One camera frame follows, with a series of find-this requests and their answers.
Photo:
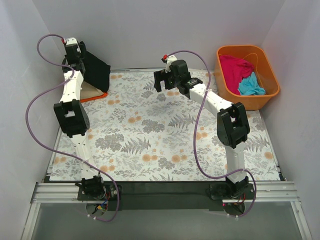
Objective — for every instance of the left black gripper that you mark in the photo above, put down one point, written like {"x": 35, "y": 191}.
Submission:
{"x": 81, "y": 47}

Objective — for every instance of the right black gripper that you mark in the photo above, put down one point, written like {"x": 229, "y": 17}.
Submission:
{"x": 159, "y": 80}

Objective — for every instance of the black t-shirt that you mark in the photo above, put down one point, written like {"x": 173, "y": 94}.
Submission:
{"x": 97, "y": 72}

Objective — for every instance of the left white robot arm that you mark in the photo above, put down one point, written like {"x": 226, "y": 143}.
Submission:
{"x": 73, "y": 119}

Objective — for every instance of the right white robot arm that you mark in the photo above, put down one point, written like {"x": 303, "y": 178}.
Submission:
{"x": 231, "y": 118}

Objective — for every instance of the beige folded t-shirt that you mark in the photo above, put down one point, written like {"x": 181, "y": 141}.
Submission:
{"x": 88, "y": 91}

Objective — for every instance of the orange folded t-shirt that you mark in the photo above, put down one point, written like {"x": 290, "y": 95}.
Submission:
{"x": 104, "y": 95}

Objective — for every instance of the floral patterned table mat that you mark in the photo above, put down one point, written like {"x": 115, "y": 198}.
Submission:
{"x": 139, "y": 134}

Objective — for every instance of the pink t-shirt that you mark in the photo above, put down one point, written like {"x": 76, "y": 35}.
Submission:
{"x": 234, "y": 71}

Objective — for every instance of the turquoise t-shirt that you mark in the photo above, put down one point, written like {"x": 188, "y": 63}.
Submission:
{"x": 249, "y": 86}

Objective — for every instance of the orange plastic basket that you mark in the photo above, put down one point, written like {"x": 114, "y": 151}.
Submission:
{"x": 263, "y": 71}

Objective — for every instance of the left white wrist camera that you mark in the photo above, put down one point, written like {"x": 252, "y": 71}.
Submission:
{"x": 69, "y": 41}

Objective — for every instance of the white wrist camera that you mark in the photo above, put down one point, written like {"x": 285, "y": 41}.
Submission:
{"x": 168, "y": 60}
{"x": 69, "y": 41}

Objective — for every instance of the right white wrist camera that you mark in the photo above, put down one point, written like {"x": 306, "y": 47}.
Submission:
{"x": 168, "y": 60}

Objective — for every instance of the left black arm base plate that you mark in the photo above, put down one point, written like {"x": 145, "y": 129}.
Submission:
{"x": 115, "y": 191}

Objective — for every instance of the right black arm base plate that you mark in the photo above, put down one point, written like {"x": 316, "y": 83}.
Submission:
{"x": 222, "y": 191}

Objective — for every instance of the aluminium frame rail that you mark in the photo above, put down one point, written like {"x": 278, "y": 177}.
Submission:
{"x": 267, "y": 191}

